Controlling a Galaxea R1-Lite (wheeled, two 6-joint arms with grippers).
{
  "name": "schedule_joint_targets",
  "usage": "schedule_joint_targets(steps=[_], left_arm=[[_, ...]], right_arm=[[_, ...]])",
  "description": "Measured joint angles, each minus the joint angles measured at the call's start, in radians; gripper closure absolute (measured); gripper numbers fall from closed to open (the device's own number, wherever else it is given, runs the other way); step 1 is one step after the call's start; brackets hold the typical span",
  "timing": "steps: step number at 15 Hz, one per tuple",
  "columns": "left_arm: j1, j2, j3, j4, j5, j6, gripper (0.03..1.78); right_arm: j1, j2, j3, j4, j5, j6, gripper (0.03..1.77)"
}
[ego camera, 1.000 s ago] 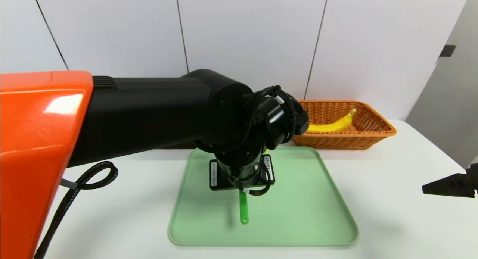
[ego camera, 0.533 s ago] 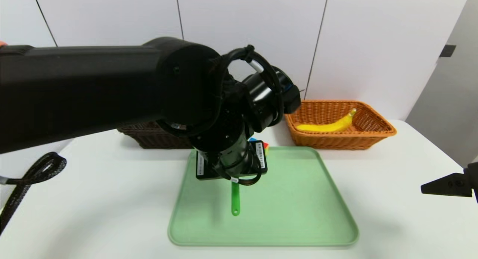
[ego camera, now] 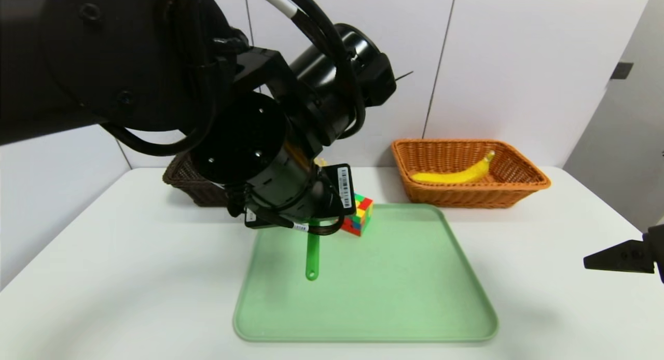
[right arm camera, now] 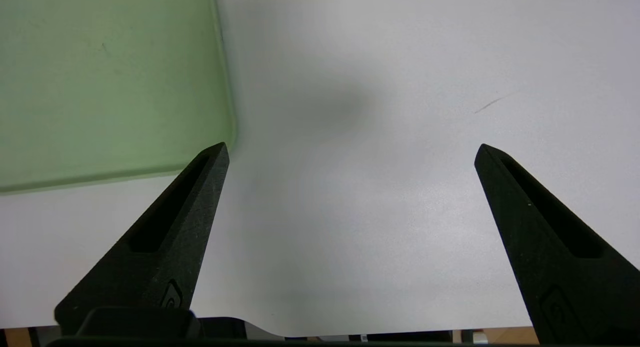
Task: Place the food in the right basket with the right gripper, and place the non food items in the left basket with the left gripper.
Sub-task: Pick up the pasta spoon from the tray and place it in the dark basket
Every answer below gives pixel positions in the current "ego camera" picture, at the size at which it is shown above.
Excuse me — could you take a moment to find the multicoloured puzzle cube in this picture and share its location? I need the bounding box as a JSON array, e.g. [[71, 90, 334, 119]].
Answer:
[[340, 193, 374, 237]]

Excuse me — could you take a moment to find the light green plastic tray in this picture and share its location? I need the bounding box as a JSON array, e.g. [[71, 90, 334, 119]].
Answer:
[[233, 203, 500, 343]]

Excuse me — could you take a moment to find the yellow banana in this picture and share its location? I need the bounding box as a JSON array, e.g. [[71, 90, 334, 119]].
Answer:
[[410, 150, 496, 185]]

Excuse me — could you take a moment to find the wooden pasta fork green handle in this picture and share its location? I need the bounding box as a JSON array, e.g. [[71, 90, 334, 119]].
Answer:
[[304, 158, 327, 282]]

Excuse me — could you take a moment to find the orange wicker basket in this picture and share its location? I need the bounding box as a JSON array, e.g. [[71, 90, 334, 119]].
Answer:
[[392, 139, 551, 209]]

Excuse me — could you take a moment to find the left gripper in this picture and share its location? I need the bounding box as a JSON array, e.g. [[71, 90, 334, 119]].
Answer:
[[245, 139, 357, 229]]

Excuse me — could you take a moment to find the dark brown wicker basket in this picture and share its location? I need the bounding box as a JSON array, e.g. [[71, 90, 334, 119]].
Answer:
[[162, 151, 231, 207]]

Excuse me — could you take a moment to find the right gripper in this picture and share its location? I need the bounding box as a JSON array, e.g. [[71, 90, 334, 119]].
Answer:
[[583, 224, 664, 284]]

